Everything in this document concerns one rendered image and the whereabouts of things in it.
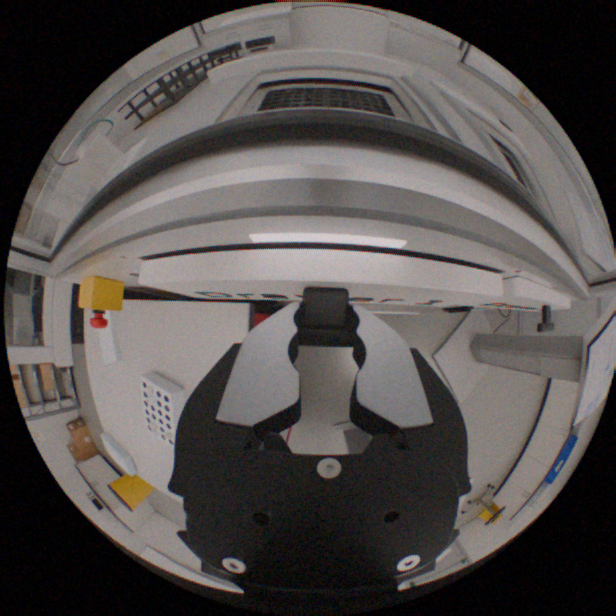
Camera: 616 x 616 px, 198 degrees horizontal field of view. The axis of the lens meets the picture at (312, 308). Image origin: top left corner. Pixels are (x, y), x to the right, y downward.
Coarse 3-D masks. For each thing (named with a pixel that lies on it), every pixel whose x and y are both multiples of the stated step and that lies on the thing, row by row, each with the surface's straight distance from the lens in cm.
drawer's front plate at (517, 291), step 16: (512, 288) 21; (528, 288) 23; (544, 288) 28; (464, 304) 27; (480, 304) 28; (496, 304) 28; (512, 304) 29; (528, 304) 31; (544, 304) 33; (560, 304) 37
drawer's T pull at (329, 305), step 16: (304, 288) 13; (320, 288) 12; (336, 288) 12; (304, 304) 12; (320, 304) 12; (336, 304) 12; (304, 320) 12; (320, 320) 12; (336, 320) 12; (304, 336) 12; (320, 336) 12; (336, 336) 12; (352, 336) 12
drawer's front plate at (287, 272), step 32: (192, 256) 14; (224, 256) 12; (256, 256) 12; (288, 256) 11; (320, 256) 11; (352, 256) 11; (384, 256) 12; (160, 288) 19; (192, 288) 17; (224, 288) 16; (256, 288) 14; (288, 288) 14; (352, 288) 13; (384, 288) 13; (416, 288) 13; (448, 288) 13; (480, 288) 16
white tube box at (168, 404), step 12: (144, 384) 40; (156, 384) 37; (168, 384) 37; (144, 396) 41; (156, 396) 37; (168, 396) 35; (180, 396) 36; (144, 408) 42; (156, 408) 39; (168, 408) 38; (180, 408) 38; (156, 420) 41; (168, 420) 38; (168, 444) 42
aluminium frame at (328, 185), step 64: (256, 128) 7; (320, 128) 7; (384, 128) 7; (128, 192) 11; (192, 192) 7; (256, 192) 7; (320, 192) 7; (384, 192) 7; (448, 192) 7; (512, 192) 11; (64, 256) 23; (512, 256) 14
